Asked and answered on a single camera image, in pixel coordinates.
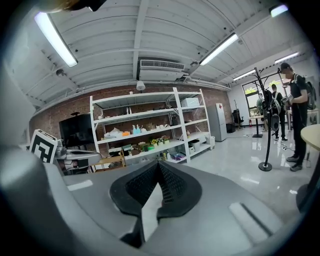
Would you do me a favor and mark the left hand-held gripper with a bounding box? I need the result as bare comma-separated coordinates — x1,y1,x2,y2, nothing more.
24,128,103,168

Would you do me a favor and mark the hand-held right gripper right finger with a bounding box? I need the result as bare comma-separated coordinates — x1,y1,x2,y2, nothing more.
156,160,203,219

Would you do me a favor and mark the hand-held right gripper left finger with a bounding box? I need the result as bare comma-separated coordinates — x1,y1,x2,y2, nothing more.
109,160,161,218

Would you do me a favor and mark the person's white hooded top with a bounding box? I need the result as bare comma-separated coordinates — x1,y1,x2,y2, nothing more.
0,57,83,251

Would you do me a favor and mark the black television screen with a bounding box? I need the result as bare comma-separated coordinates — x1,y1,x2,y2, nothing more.
58,112,101,152

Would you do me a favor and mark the wide white metal shelf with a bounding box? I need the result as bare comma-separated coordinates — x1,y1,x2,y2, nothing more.
89,87,191,168

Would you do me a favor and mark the narrow white metal shelf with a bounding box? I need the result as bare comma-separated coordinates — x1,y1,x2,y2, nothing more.
165,87,214,164

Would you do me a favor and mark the white plastic bag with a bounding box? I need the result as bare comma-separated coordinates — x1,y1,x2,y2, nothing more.
103,127,124,140

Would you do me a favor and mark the silver refrigerator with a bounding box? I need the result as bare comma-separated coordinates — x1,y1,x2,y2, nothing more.
206,102,228,143

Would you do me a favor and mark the black coat rack stand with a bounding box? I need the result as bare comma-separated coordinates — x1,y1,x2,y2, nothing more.
243,66,281,172

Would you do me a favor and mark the white boxy appliance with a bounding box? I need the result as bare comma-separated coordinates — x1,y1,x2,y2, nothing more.
180,97,200,108

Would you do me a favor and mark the black office chair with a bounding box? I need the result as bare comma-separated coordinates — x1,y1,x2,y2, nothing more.
231,109,245,130

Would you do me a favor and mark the wooden high table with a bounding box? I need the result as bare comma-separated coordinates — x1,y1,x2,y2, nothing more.
248,115,265,139

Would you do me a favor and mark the ceiling light strip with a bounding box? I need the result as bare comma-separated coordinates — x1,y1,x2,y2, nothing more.
274,51,300,64
199,33,240,67
271,4,289,18
34,11,79,68
233,69,257,81

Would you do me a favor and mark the black framed window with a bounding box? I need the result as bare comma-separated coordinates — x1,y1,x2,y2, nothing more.
241,79,286,118

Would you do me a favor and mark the ceiling air conditioner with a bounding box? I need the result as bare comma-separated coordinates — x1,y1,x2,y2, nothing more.
138,58,186,82

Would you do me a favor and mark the round beige table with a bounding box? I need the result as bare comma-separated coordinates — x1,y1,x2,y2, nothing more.
296,124,320,213

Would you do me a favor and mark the black head-mounted camera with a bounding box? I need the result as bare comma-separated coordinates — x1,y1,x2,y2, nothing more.
72,0,108,12

